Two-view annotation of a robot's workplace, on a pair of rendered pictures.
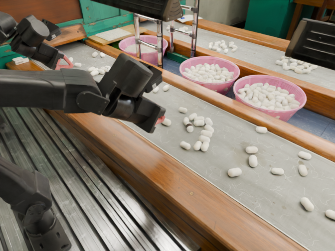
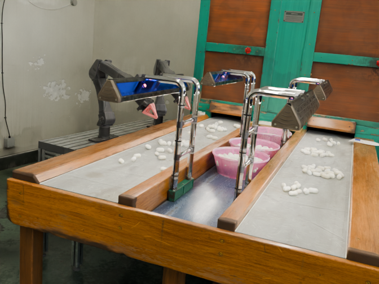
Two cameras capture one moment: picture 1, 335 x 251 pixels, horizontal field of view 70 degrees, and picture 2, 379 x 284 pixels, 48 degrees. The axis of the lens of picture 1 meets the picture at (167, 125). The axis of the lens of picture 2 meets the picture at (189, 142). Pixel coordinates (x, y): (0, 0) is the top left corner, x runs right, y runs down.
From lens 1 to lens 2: 2.08 m
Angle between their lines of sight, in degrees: 64
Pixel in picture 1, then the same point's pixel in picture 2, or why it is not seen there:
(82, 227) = not seen: hidden behind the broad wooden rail
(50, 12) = (236, 94)
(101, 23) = (271, 115)
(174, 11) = (206, 80)
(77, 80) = (124, 75)
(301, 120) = not seen: hidden behind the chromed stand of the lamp
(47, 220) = (103, 132)
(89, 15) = (263, 105)
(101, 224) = not seen: hidden behind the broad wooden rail
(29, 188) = (104, 109)
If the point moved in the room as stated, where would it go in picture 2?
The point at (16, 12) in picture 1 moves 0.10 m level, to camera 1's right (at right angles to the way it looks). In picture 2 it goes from (216, 88) to (222, 89)
